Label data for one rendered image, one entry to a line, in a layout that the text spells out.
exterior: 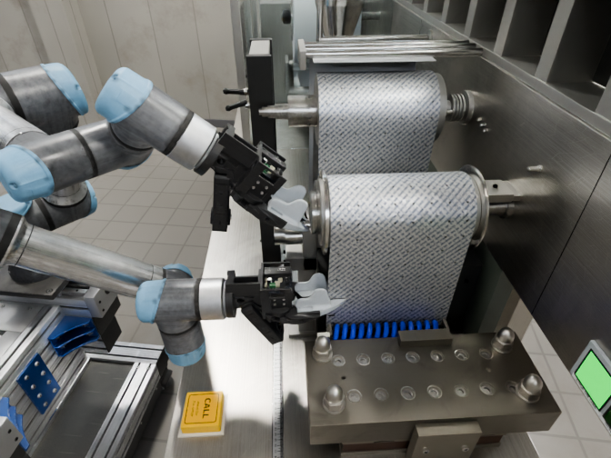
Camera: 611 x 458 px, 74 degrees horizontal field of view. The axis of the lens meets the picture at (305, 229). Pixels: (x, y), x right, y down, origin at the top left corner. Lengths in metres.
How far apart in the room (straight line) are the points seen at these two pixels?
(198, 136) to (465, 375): 0.58
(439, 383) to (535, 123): 0.45
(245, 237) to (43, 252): 0.58
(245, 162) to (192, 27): 3.54
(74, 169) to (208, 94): 3.63
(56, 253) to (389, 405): 0.62
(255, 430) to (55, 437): 1.10
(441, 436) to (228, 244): 0.76
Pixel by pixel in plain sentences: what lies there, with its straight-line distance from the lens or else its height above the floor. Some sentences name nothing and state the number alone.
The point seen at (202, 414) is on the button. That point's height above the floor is 0.92.
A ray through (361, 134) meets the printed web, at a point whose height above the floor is 1.31.
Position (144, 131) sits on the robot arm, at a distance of 0.60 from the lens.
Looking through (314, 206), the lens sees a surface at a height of 1.28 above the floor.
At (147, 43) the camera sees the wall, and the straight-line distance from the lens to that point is 4.32.
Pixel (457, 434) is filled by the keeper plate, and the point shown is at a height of 1.02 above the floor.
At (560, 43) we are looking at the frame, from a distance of 0.73.
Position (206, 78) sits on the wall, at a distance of 4.20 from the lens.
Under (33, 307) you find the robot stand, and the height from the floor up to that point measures 0.73.
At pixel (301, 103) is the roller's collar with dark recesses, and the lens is 0.85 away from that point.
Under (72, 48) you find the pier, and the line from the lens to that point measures 4.45.
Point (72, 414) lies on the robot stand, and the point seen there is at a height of 0.21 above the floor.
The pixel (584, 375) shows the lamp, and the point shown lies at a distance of 0.68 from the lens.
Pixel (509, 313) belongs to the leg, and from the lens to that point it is 1.16.
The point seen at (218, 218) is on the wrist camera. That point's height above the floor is 1.26.
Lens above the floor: 1.65
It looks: 37 degrees down
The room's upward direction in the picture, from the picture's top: straight up
